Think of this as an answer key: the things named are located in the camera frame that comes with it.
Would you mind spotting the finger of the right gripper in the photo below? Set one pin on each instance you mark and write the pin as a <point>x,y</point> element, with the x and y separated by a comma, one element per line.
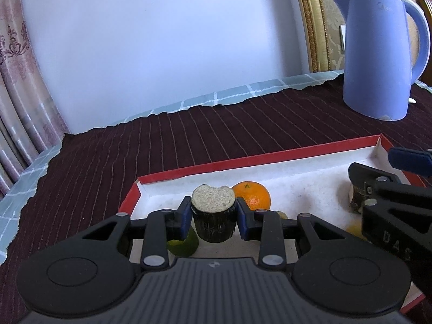
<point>409,160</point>
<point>378,183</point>

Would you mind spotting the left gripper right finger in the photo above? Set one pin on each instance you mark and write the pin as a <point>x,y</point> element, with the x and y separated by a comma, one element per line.
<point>264,226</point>

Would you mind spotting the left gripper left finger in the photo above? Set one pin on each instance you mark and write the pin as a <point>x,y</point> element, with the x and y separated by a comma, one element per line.
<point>162,226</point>

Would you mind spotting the small yellow fruit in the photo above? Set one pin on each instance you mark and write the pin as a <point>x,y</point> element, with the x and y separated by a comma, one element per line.
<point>282,215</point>
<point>356,230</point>

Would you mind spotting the large orange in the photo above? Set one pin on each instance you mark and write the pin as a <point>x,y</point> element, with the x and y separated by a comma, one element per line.
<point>255,194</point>

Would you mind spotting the green cucumber piece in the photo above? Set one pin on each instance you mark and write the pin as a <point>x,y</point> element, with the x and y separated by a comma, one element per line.
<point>185,248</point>

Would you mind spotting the bitten eggplant piece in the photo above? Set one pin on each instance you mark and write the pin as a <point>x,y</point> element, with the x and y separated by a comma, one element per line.
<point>214,212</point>

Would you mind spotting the dark eggplant piece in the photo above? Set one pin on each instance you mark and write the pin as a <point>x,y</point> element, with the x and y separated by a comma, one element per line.
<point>356,198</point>

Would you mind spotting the red shallow cardboard tray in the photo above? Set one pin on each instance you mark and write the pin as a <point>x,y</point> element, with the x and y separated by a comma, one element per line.
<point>313,179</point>

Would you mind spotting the dark maroon striped cloth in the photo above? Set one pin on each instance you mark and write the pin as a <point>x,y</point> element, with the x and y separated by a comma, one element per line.
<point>91,175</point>

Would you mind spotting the blue electric kettle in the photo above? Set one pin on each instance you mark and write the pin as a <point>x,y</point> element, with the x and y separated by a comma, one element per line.
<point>387,48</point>

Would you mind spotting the gold framed headboard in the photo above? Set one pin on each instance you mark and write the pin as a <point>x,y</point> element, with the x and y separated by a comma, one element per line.
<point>337,17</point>

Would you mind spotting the pink patterned curtain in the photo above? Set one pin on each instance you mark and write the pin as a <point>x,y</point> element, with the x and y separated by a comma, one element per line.
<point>30,121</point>

